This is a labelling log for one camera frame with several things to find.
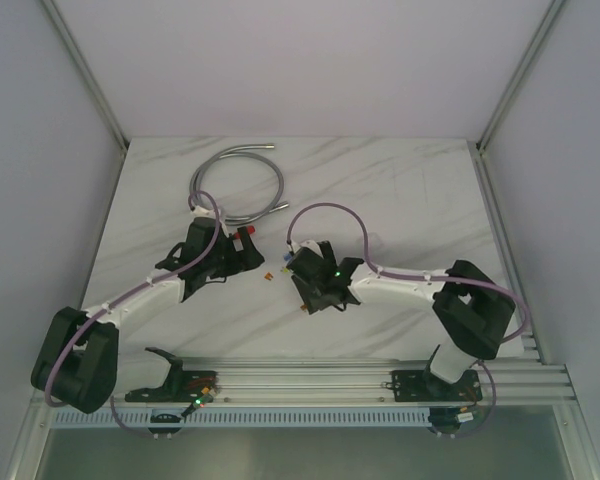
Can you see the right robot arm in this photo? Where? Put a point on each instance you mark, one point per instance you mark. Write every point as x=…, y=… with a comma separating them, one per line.
x=473, y=311

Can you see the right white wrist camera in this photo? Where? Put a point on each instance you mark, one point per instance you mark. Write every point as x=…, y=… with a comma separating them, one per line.
x=294, y=246

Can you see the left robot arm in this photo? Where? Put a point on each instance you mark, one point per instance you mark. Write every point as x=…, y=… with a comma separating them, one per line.
x=80, y=363

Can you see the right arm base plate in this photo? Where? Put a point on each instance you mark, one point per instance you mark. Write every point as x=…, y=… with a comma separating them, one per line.
x=420, y=386

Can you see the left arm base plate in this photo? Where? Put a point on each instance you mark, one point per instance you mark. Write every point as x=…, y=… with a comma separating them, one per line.
x=186, y=387

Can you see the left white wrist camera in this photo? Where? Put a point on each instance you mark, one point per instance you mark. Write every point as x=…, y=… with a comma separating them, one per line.
x=199, y=212

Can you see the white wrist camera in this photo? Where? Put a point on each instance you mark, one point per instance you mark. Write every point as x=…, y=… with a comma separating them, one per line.
x=294, y=246
x=199, y=212

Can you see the aluminium rail frame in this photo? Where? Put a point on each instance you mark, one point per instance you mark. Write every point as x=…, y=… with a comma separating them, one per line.
x=361, y=382

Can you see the white slotted cable duct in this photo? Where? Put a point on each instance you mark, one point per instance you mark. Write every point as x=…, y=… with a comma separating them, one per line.
x=248, y=417

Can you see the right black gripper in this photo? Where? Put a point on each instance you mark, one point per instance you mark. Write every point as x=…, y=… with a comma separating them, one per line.
x=308, y=299

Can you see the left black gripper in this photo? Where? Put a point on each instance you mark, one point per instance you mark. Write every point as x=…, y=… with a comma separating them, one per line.
x=241, y=252

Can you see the clear fuse box cover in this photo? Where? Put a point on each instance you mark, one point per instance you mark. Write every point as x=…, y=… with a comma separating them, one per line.
x=375, y=242

